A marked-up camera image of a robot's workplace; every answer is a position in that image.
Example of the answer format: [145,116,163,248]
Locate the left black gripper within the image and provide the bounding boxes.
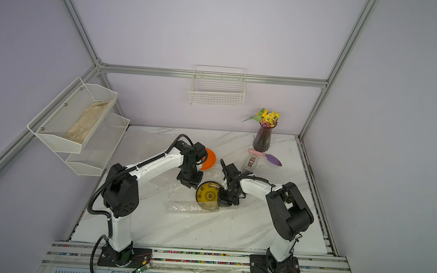
[177,163,204,191]

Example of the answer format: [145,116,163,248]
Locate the clear bubble wrap sheet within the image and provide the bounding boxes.
[166,184,218,214]
[106,127,178,169]

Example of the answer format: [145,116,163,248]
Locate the yellow patterned dinner plate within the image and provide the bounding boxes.
[195,181,221,212]

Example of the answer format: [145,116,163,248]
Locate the orange dinner plate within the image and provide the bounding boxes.
[201,149,217,171]

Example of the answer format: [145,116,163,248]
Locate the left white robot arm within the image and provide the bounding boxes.
[95,140,208,267]

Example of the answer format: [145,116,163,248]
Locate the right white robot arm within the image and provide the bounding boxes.
[217,160,314,273]

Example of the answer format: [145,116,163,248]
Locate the purple glass vase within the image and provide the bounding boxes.
[252,122,277,152]

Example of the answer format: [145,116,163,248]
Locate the yellow artificial flowers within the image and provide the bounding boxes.
[244,108,281,128]

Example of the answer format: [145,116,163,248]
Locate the lower white mesh shelf bin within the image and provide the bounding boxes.
[65,112,130,177]

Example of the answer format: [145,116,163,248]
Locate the white mesh shelf bin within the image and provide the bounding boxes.
[65,112,130,177]
[27,78,118,154]

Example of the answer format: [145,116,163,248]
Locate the beige cloth in bin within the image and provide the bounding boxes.
[64,100,112,144]

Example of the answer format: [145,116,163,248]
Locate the upper white mesh shelf bin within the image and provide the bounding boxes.
[27,78,118,154]

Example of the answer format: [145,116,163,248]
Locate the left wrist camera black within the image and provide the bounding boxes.
[190,142,208,165]

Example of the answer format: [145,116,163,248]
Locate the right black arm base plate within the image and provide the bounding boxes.
[249,254,300,273]

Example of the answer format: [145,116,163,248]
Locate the white wire wall basket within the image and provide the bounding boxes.
[188,65,247,108]

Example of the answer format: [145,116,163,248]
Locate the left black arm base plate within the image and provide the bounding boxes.
[97,244,153,269]

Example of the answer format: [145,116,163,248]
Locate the aluminium front rail frame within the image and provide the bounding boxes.
[41,241,352,273]

